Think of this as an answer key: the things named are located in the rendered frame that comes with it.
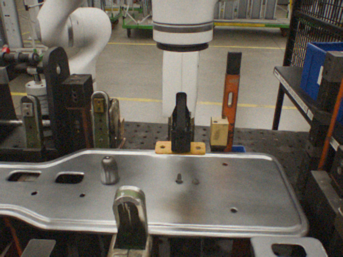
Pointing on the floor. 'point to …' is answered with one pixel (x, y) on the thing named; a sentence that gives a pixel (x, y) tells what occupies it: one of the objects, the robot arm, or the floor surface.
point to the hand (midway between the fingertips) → (180, 136)
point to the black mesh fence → (305, 42)
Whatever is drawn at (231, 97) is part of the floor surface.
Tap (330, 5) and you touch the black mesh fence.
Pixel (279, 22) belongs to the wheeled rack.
